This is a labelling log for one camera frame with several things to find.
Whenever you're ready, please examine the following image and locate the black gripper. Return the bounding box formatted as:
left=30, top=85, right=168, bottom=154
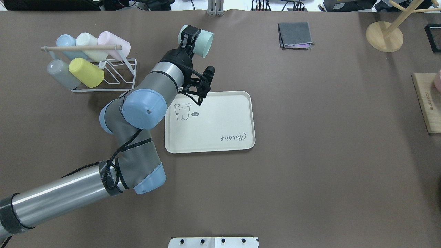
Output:
left=164, top=26, right=202, bottom=72

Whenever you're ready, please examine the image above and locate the green cup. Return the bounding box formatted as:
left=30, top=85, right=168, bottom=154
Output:
left=178, top=25, right=214, bottom=58

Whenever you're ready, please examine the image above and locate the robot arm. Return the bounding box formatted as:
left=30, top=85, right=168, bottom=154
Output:
left=1, top=26, right=207, bottom=242

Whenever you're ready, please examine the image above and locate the pink cup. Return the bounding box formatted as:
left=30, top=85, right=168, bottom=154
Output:
left=97, top=31, right=131, bottom=61

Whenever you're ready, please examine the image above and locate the cream rabbit tray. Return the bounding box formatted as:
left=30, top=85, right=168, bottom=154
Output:
left=164, top=91, right=256, bottom=154

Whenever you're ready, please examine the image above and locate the cream cup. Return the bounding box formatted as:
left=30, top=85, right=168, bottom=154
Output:
left=75, top=32, right=108, bottom=62

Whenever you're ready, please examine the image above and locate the yellow cup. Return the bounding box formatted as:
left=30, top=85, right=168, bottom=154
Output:
left=68, top=58, right=105, bottom=88

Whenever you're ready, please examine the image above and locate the blue cup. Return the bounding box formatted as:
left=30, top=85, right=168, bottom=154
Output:
left=56, top=34, right=89, bottom=61

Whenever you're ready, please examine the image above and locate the grey cup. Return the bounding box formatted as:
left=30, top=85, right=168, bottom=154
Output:
left=46, top=59, right=81, bottom=90

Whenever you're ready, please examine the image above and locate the dark brown small tray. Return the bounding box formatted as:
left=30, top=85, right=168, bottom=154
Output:
left=424, top=23, right=441, bottom=52

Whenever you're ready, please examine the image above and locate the grey folded cloth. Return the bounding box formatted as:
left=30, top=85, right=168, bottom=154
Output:
left=278, top=22, right=314, bottom=49

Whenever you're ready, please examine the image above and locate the wooden mug tree stand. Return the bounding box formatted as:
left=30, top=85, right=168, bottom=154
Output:
left=366, top=0, right=441, bottom=52

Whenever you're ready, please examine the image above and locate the wooden cutting board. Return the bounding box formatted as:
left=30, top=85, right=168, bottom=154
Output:
left=412, top=73, right=441, bottom=134

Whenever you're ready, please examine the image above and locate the pink bowl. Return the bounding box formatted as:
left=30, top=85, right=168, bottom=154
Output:
left=434, top=69, right=441, bottom=93

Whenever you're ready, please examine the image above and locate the aluminium frame post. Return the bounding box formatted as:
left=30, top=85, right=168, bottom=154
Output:
left=207, top=0, right=225, bottom=16

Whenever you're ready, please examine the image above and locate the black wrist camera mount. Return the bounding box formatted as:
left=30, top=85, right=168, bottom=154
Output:
left=178, top=65, right=215, bottom=106

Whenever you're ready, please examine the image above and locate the white wire cup rack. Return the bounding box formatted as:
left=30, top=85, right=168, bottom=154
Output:
left=47, top=51, right=138, bottom=92

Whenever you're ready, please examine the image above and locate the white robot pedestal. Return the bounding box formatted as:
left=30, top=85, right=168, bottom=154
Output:
left=168, top=236, right=259, bottom=248

